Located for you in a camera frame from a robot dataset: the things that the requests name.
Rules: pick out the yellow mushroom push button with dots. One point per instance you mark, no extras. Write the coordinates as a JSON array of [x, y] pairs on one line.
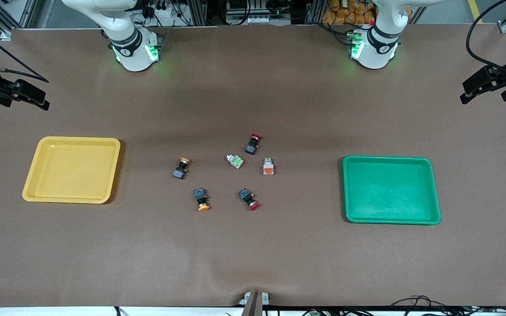
[[200, 195], [180, 172]]

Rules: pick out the white square green button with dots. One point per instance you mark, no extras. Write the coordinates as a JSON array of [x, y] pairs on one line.
[[236, 163]]

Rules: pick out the yellow plastic tray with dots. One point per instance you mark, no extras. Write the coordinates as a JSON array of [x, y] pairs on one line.
[[73, 169]]

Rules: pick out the green plastic tray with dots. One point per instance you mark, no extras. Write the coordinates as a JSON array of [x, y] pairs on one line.
[[391, 191]]

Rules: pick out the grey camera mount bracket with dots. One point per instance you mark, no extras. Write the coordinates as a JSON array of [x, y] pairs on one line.
[[253, 305]]

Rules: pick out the orange bagged items pile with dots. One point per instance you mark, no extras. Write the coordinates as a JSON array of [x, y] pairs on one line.
[[349, 11]]

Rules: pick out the white square orange button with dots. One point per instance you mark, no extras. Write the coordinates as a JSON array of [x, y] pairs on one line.
[[268, 167]]

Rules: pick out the long white power strip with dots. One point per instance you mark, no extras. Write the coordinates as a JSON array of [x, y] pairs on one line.
[[257, 19]]

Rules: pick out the brown table cover mat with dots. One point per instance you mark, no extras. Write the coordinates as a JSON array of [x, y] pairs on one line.
[[253, 254]]

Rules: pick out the red mushroom push button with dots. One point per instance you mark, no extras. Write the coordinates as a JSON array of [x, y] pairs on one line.
[[246, 195], [251, 147]]

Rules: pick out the white power strip with plugs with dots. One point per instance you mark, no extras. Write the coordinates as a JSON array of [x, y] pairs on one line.
[[160, 11]]

